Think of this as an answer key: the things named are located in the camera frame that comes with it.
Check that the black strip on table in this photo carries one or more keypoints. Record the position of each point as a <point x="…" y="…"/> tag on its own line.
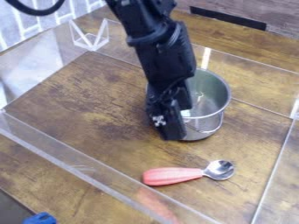
<point x="228" y="18"/>

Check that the pink handled metal spoon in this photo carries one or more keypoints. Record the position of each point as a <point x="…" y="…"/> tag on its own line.
<point x="218" y="170"/>

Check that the blue object at bottom edge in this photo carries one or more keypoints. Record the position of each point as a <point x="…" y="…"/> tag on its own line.
<point x="40" y="218"/>

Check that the stainless steel pot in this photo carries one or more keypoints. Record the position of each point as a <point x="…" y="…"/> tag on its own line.
<point x="209" y="98"/>

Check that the clear acrylic enclosure wall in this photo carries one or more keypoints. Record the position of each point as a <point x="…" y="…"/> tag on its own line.
<point x="77" y="142"/>

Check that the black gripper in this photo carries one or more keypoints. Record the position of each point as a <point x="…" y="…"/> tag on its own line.
<point x="164" y="52"/>

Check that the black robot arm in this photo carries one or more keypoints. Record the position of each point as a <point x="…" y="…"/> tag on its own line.
<point x="145" y="10"/>

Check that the clear acrylic corner bracket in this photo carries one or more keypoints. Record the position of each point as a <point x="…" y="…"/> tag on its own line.
<point x="86" y="40"/>

